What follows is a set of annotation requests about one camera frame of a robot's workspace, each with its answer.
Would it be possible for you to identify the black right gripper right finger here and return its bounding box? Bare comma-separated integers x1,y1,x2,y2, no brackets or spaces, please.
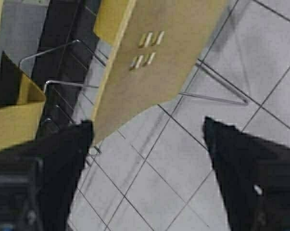
202,116,290,231

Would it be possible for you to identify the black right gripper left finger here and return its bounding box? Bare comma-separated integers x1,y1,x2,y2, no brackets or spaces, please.
0,120,95,231

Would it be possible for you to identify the yellow wooden chair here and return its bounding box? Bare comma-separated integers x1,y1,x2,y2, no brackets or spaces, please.
91,0,228,144
0,52,46,151

